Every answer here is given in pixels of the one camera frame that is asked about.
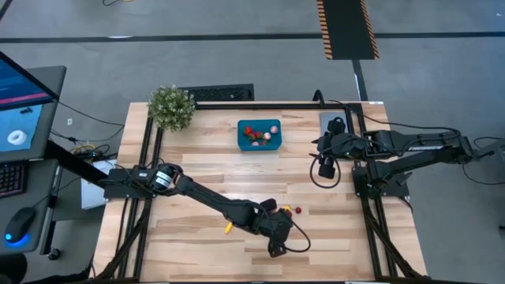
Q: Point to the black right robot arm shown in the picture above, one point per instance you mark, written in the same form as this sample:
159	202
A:
426	148

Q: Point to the black keyboard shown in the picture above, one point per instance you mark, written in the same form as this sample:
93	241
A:
11	177

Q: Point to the grey computer desk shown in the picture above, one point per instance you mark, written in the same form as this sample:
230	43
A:
39	189

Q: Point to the black hazard-striped floor mat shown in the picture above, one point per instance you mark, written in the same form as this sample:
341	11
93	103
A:
347	29

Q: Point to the yellow pepper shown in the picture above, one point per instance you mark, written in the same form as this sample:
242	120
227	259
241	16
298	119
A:
287	208

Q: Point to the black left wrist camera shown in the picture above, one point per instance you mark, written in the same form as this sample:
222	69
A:
277	249

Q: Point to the green plant in black pot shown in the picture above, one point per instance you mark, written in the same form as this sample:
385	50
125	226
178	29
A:
171	108

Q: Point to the black computer mouse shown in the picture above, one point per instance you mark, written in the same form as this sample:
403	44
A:
19	225

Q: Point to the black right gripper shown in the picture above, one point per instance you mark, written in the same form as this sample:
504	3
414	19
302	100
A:
343	144

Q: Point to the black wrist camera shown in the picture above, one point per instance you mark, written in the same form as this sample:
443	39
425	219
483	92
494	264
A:
277	249
326	170

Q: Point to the black perforated panel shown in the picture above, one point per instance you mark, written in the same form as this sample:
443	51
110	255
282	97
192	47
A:
221	93

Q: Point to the teal plastic container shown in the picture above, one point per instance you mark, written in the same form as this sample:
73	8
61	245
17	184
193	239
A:
260	125

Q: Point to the computer monitor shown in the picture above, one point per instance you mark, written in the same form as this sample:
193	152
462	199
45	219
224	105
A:
19	118

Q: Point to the grey flat lid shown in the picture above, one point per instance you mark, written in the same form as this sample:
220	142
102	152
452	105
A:
324	122

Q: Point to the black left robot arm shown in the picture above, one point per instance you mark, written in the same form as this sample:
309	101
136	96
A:
205	197

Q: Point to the black upright frame post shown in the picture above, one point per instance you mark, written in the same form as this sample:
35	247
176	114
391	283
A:
75	165

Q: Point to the white box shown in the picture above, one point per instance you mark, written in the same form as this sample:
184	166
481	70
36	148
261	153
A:
92	189

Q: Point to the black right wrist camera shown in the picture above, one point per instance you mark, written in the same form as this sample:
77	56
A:
326	170

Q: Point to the black caster wheel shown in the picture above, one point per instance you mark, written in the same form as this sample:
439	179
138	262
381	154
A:
53	253

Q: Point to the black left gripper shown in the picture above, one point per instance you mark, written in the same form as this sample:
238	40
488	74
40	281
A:
274	226

